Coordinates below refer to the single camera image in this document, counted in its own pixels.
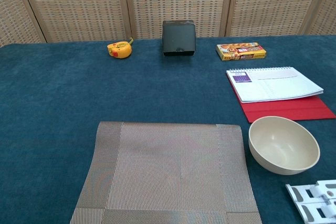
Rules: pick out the grey-brown woven placemat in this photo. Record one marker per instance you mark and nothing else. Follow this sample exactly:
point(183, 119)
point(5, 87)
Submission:
point(168, 171)

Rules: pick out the cream white bowl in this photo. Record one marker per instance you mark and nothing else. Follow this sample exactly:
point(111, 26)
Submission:
point(283, 142)

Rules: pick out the red folder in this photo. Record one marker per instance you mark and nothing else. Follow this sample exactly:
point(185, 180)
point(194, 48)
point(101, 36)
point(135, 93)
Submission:
point(288, 111)

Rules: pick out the black cardboard box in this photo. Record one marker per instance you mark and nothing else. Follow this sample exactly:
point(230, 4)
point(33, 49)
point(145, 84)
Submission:
point(178, 37)

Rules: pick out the yellow tape measure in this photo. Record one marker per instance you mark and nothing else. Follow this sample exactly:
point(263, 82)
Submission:
point(119, 50)

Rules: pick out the yellow curry food box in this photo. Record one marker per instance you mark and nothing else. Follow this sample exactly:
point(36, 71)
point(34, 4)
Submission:
point(241, 51)

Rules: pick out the white spiral notepad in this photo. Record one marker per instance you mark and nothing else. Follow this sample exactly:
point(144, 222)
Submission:
point(278, 85)

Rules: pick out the blue tablecloth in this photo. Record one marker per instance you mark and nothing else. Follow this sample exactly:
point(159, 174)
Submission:
point(52, 103)

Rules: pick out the white folding laptop stand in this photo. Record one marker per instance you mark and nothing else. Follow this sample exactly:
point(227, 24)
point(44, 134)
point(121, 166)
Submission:
point(325, 186)

